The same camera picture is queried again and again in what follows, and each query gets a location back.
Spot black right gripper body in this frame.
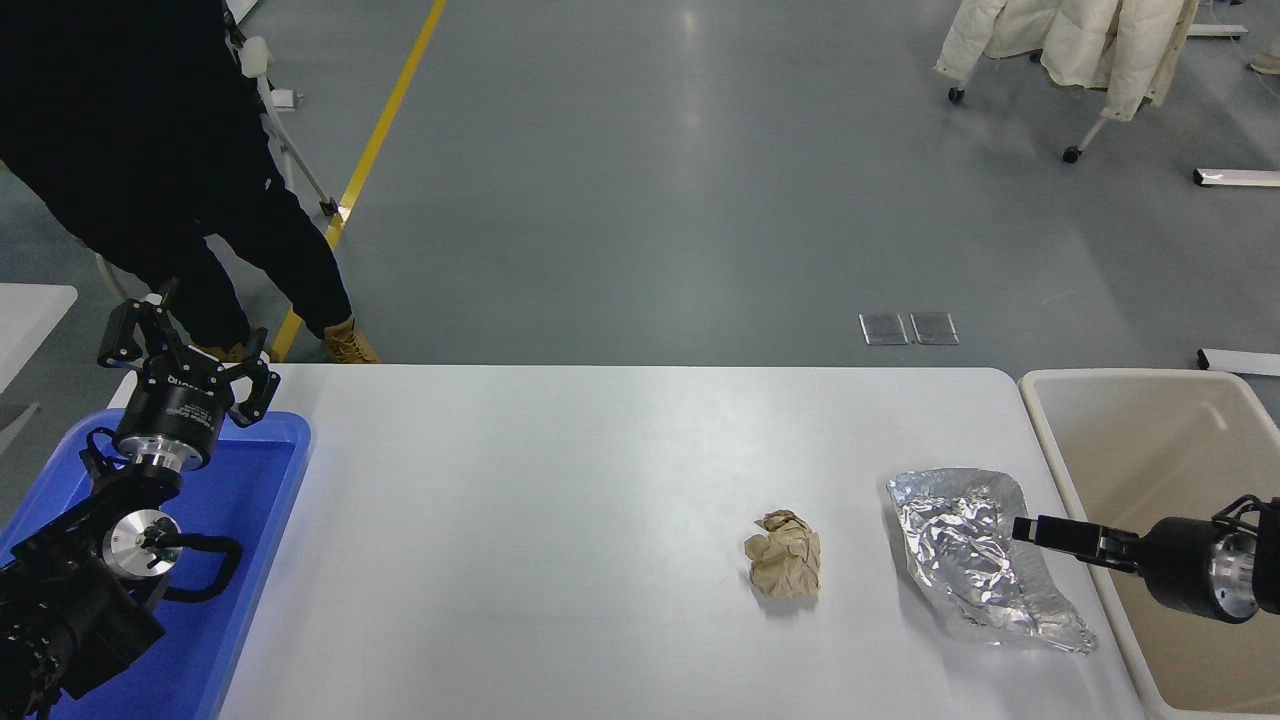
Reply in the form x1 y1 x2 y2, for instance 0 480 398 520
1139 517 1230 620

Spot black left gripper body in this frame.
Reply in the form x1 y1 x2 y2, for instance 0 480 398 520
112 348 238 459

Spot silver foil tray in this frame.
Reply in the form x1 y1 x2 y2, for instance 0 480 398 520
886 467 1099 656

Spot tan paper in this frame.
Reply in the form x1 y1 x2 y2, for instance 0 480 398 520
743 509 823 601

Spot blue plastic tray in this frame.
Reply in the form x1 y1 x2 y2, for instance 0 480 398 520
0 410 313 720

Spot small white side table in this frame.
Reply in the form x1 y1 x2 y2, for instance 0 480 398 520
0 283 79 393

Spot large pale plastic bin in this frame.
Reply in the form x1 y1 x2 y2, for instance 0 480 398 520
1018 369 1280 720

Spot cream padded coat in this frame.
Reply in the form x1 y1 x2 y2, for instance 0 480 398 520
933 0 1199 123

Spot grey chair with white frame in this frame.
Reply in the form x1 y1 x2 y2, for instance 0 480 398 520
95 36 342 301

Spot white wheeled frame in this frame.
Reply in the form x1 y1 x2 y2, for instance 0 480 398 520
947 60 1113 165

